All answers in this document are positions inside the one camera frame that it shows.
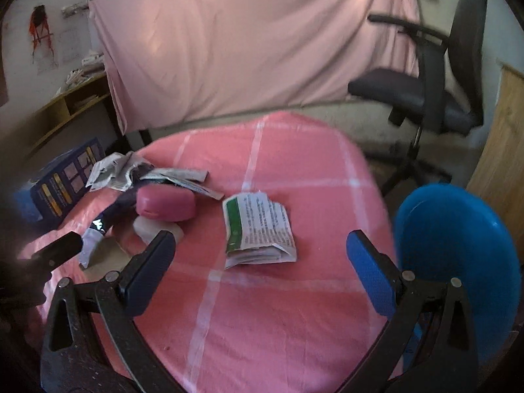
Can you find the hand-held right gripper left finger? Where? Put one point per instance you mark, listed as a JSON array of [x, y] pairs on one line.
[[147, 272]]

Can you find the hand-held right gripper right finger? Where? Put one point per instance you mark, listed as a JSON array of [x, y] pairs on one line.
[[368, 274]]

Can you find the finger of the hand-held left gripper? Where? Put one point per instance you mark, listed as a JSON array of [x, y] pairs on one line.
[[61, 247]]

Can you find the blue plastic basin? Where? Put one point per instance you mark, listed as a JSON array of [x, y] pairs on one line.
[[450, 245]]

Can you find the green white leaflet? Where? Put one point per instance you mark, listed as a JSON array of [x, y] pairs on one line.
[[258, 225]]

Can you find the beige paper piece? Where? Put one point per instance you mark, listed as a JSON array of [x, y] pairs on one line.
[[106, 260]]

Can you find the white plastic lid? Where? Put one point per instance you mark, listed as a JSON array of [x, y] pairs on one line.
[[151, 228]]

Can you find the blue printed box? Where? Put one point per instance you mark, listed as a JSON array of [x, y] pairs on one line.
[[53, 188]]

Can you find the pink soap box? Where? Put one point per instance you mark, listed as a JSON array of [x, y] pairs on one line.
[[163, 202]]

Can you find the dark blue foil wrapper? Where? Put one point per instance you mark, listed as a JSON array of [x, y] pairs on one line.
[[123, 204]]

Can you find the torn grey paper wrapper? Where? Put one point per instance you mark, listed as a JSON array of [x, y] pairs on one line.
[[180, 174]]

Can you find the pink checked bedsheet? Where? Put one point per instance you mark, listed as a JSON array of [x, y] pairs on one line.
[[266, 315]]

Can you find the wooden shelf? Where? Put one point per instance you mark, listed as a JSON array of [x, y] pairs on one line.
[[57, 106]]

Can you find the stack of white papers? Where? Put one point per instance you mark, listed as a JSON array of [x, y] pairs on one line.
[[84, 69]]

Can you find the black office chair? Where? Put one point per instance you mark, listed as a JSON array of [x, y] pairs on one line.
[[434, 102]]

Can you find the wooden cabinet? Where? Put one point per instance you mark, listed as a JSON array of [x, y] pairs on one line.
[[503, 143]]

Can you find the red black hanging ornament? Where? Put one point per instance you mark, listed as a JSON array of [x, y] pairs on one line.
[[39, 18]]

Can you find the white wall calendar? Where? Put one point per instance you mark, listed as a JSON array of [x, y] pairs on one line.
[[73, 45]]

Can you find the pink wall sheet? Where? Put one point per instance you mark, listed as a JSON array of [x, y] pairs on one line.
[[245, 41]]

